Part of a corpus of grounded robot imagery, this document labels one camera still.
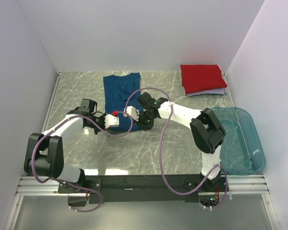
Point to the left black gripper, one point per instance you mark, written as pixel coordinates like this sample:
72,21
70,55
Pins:
102,127

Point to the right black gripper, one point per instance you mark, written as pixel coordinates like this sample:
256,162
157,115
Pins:
144,126

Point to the blue t shirt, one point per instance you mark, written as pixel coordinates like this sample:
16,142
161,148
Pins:
118,89

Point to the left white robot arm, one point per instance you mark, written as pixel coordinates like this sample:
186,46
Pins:
45,150

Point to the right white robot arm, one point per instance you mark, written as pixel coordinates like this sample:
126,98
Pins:
207,131

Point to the red folded t shirt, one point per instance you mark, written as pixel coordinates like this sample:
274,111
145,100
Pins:
198,78

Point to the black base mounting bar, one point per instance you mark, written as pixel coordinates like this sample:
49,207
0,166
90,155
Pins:
136,188

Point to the lavender folded t shirt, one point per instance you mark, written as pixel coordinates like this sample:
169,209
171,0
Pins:
217,91

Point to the teal plastic bin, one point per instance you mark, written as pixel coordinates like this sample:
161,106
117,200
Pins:
241,153

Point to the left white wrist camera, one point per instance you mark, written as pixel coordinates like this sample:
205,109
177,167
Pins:
112,120

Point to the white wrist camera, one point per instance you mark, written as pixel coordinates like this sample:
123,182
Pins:
132,111
112,120

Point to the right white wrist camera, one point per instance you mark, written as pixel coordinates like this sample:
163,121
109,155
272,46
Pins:
132,111

